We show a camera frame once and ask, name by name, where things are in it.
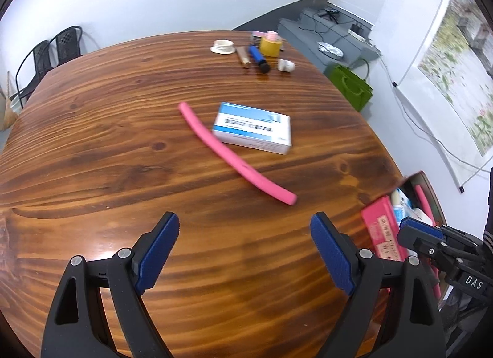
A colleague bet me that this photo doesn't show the yellow tape roll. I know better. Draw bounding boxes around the yellow tape roll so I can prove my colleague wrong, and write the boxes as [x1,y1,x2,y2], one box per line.
[259,36,283,57]

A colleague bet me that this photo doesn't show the white round cap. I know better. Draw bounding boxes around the white round cap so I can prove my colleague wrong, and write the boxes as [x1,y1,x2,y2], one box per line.
[210,39,236,54]

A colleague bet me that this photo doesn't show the foil wrapped item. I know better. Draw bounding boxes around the foil wrapped item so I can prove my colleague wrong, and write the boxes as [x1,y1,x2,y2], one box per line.
[316,41,344,58]

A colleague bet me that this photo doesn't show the blue white medicine box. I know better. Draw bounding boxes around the blue white medicine box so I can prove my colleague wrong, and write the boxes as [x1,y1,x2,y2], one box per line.
[212,102,292,156]

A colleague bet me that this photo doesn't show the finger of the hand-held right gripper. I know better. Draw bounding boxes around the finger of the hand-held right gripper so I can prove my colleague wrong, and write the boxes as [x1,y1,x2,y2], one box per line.
[397,226,463,286]
[400,217,484,253]

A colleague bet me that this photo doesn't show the painted wall scroll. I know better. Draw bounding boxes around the painted wall scroll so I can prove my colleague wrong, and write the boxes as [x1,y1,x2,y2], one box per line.
[393,0,493,193]

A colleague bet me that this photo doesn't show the grey concrete stairs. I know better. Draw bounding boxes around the grey concrete stairs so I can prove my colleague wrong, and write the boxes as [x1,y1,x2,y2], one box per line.
[278,7,382,74]

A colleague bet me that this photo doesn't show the blue cylinder with black end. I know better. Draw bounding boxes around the blue cylinder with black end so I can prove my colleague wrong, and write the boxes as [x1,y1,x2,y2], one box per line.
[248,45,270,74]

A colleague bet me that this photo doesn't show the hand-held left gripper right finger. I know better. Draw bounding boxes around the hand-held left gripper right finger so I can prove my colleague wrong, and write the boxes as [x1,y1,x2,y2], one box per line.
[310,212,447,358]

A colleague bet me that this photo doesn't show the black metal chair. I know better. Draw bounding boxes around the black metal chair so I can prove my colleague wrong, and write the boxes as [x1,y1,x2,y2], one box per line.
[50,26,83,68]
[15,39,52,106]

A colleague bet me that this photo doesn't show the green tote bag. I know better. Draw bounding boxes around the green tote bag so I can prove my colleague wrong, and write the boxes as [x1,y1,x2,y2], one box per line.
[327,58,373,112]

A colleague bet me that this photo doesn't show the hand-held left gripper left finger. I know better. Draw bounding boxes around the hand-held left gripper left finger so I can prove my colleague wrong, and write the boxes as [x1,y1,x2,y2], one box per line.
[40,212,180,358]

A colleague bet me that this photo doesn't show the straw broom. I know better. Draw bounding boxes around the straw broom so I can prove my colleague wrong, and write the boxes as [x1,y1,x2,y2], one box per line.
[3,71,18,129]

